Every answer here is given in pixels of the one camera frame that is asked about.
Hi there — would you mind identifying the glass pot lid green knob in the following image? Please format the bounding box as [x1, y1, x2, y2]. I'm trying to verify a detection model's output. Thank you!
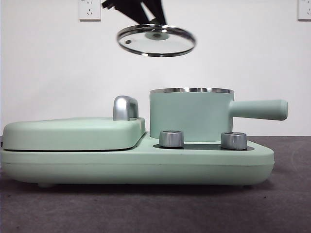
[116, 23, 197, 58]

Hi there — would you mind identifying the silver round control knob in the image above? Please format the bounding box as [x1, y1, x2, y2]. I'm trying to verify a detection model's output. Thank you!
[159, 130, 185, 148]
[220, 132, 248, 150]

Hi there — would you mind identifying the black glossy control panel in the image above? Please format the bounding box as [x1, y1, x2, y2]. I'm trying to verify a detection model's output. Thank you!
[153, 143, 255, 151]

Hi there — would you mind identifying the mint green breakfast machine base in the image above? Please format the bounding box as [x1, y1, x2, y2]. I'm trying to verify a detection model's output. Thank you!
[0, 132, 275, 188]

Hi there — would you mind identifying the white wall power outlet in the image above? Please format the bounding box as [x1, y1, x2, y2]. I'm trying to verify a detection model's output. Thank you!
[297, 0, 311, 21]
[78, 0, 102, 21]

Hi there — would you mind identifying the silver griddle lid handle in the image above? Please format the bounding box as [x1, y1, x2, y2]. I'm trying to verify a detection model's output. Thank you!
[113, 95, 139, 121]

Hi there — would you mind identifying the mint green pot with handle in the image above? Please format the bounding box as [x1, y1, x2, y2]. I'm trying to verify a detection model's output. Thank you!
[149, 86, 289, 143]

